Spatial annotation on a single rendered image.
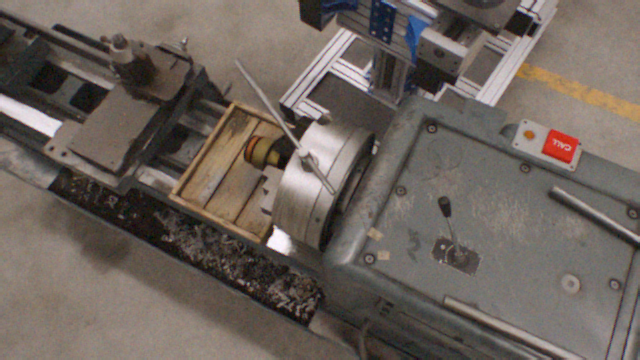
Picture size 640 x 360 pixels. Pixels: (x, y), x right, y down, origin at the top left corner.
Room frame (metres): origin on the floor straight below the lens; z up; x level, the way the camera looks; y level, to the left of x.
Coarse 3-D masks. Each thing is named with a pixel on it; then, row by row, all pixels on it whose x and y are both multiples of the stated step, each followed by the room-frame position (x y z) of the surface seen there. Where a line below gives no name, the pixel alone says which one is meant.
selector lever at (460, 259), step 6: (450, 216) 0.25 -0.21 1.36; (450, 222) 0.24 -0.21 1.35; (450, 228) 0.23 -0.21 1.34; (450, 234) 0.23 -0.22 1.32; (456, 240) 0.22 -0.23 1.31; (456, 246) 0.21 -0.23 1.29; (456, 252) 0.21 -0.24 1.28; (462, 252) 0.21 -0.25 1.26; (450, 258) 0.20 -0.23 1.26; (456, 258) 0.20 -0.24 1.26; (462, 258) 0.20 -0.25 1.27; (468, 258) 0.20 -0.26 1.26; (456, 264) 0.19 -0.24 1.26; (462, 264) 0.19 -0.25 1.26; (468, 264) 0.19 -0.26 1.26
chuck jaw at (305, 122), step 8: (304, 120) 0.54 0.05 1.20; (312, 120) 0.55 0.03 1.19; (320, 120) 0.54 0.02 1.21; (328, 120) 0.54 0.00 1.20; (296, 128) 0.53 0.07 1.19; (304, 128) 0.52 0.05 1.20; (296, 136) 0.51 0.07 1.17; (280, 144) 0.51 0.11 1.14; (288, 144) 0.51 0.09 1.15; (280, 152) 0.50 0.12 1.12; (288, 152) 0.49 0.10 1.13
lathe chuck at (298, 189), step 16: (320, 128) 0.50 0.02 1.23; (336, 128) 0.51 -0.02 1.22; (352, 128) 0.51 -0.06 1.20; (304, 144) 0.46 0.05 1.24; (320, 144) 0.46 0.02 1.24; (336, 144) 0.46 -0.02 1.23; (320, 160) 0.42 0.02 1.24; (288, 176) 0.39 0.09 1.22; (304, 176) 0.39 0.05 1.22; (288, 192) 0.36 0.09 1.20; (304, 192) 0.36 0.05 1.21; (288, 208) 0.34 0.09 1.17; (304, 208) 0.33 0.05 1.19; (288, 224) 0.31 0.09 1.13; (304, 224) 0.31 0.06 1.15; (304, 240) 0.29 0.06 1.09
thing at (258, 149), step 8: (256, 136) 0.55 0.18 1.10; (248, 144) 0.53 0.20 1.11; (256, 144) 0.53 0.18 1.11; (264, 144) 0.52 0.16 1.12; (272, 144) 0.52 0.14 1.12; (248, 152) 0.51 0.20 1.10; (256, 152) 0.50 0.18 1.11; (264, 152) 0.50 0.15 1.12; (272, 152) 0.50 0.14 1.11; (248, 160) 0.50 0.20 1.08; (256, 160) 0.49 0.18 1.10; (264, 160) 0.48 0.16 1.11; (272, 160) 0.48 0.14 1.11; (280, 160) 0.51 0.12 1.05; (256, 168) 0.48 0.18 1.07; (264, 168) 0.47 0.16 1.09; (280, 168) 0.49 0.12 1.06
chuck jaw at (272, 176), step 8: (272, 168) 0.47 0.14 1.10; (264, 176) 0.45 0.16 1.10; (272, 176) 0.44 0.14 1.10; (280, 176) 0.44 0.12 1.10; (264, 184) 0.42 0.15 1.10; (272, 184) 0.42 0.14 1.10; (264, 192) 0.41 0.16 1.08; (272, 192) 0.40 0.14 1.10; (264, 200) 0.38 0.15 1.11; (272, 200) 0.38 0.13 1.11; (264, 208) 0.36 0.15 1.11; (272, 208) 0.36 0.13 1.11
